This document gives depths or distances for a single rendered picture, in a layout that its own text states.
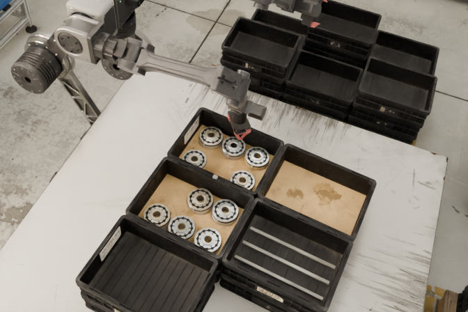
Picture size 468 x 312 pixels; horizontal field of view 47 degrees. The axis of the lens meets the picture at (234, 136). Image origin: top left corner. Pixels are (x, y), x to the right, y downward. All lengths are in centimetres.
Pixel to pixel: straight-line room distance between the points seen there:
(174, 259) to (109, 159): 63
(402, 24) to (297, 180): 249
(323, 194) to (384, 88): 113
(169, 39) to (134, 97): 140
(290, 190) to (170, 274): 60
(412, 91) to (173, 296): 190
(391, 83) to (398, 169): 81
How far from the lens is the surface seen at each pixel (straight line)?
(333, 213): 220
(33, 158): 341
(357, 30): 352
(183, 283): 200
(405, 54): 364
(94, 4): 186
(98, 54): 180
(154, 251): 205
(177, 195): 216
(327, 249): 212
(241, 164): 226
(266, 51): 324
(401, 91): 322
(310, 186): 224
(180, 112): 259
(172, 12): 424
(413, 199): 251
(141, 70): 175
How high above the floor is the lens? 267
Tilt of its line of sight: 52 degrees down
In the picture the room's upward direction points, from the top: 7 degrees clockwise
